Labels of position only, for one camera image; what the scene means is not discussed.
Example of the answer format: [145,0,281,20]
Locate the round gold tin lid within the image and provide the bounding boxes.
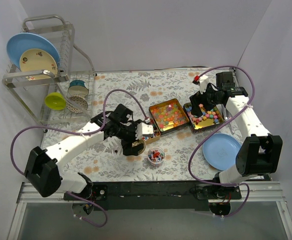
[132,139,146,155]

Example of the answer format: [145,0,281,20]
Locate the gold tin of lollipops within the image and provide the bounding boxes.
[142,118,161,145]

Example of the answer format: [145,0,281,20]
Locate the tin of star candies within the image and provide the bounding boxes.
[183,102,224,135]

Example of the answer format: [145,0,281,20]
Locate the silver metal scoop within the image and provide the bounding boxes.
[222,106,235,135]

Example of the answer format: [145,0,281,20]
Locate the clear glass bowl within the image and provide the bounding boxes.
[147,147,165,167]

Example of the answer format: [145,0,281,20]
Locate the tin of gummy candies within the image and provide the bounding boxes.
[149,98,189,136]

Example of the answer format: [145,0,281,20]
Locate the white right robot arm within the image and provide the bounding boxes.
[190,71,283,199]

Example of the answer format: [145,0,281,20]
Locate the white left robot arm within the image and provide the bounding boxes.
[24,104,153,200]

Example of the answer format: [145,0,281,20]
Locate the floral tablecloth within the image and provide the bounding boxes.
[33,69,265,183]

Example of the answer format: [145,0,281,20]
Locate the blue plate on table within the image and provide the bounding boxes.
[203,133,241,171]

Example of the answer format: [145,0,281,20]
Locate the patterned round coaster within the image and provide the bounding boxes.
[66,95,88,114]

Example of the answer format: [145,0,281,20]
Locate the blue patterned ceramic bowl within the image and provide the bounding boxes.
[67,79,89,98]

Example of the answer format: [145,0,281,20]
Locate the green plastic bowl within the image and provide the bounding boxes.
[44,92,66,111]

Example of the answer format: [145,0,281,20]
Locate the metal dish rack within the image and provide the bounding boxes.
[2,14,96,126]

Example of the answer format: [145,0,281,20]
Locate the cream plate in rack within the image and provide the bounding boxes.
[19,48,58,76]

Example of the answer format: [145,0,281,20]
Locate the blue plate in rack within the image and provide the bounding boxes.
[6,32,60,69]

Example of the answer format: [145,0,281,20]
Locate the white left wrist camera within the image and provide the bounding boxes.
[135,122,154,140]

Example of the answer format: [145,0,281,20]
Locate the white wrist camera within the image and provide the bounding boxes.
[135,122,154,140]
[193,75,210,94]

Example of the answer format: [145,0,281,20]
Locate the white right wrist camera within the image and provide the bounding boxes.
[193,75,210,94]

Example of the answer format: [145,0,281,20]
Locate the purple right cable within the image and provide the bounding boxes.
[188,65,256,218]

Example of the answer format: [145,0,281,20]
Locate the purple cable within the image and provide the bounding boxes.
[10,89,149,228]
[188,65,256,218]

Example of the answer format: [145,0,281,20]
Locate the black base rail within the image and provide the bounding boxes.
[63,180,244,216]

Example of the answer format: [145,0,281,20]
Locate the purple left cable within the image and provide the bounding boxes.
[10,89,149,228]

